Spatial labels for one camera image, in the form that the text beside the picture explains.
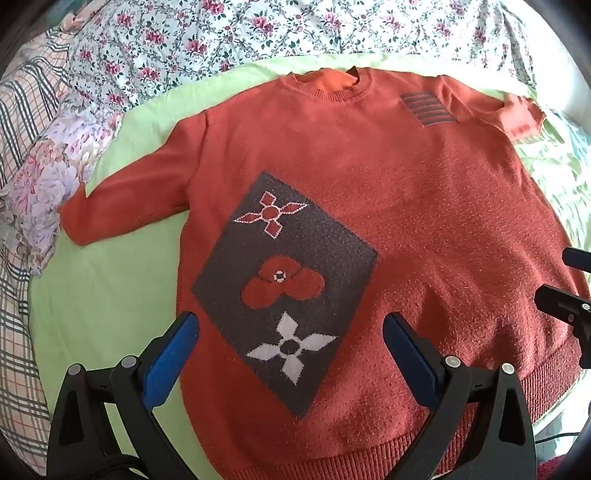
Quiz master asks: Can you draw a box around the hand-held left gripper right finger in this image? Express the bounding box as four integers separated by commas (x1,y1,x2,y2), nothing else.
384,311,539,480

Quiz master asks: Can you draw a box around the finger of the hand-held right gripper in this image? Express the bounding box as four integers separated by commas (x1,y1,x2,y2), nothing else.
564,247,591,274
534,284,591,370

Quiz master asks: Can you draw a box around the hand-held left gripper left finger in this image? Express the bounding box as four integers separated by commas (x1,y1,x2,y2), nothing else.
46,311,201,480

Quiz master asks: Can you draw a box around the orange knit sweater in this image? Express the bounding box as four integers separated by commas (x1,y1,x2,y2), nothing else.
58,66,587,480

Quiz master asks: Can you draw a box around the light green bed sheet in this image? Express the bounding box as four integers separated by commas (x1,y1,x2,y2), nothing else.
28,53,591,480

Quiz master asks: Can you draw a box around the pale blue patterned cloth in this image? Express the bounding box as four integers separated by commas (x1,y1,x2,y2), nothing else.
512,104,591,243

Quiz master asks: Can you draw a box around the plaid blanket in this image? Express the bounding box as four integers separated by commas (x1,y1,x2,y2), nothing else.
0,28,77,462

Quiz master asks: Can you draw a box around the pastel floral pillow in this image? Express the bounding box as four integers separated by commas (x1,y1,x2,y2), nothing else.
0,99,125,278

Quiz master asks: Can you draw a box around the white pink-flowered quilt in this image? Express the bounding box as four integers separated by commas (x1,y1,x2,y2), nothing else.
60,0,541,123

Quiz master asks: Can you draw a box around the black cable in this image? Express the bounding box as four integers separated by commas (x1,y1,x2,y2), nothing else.
534,429,583,444

